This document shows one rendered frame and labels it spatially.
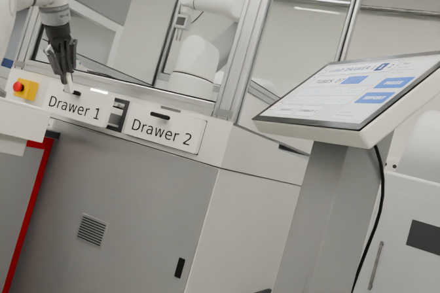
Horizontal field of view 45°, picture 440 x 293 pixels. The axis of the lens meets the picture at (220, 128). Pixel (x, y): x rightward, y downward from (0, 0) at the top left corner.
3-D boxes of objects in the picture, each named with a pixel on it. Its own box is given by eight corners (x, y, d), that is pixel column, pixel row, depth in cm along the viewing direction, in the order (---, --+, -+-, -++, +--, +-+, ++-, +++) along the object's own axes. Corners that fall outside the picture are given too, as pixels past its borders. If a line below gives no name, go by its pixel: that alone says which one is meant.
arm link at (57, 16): (74, 2, 163) (78, 21, 166) (54, -1, 167) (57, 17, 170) (52, 10, 156) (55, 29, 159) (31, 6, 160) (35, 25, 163)
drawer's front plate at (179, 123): (194, 154, 164) (204, 120, 165) (123, 133, 178) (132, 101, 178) (197, 154, 166) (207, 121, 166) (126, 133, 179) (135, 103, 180)
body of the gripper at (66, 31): (54, 27, 159) (59, 57, 164) (74, 20, 166) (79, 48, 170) (37, 24, 163) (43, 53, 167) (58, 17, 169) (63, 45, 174)
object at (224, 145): (220, 167, 161) (233, 121, 162) (0, 102, 209) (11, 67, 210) (310, 188, 245) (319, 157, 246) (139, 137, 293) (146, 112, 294)
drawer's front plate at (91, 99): (103, 127, 172) (112, 95, 173) (40, 109, 186) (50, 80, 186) (106, 128, 174) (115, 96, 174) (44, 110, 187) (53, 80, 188)
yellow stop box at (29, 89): (23, 98, 197) (29, 80, 197) (10, 95, 200) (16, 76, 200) (34, 101, 201) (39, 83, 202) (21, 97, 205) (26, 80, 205)
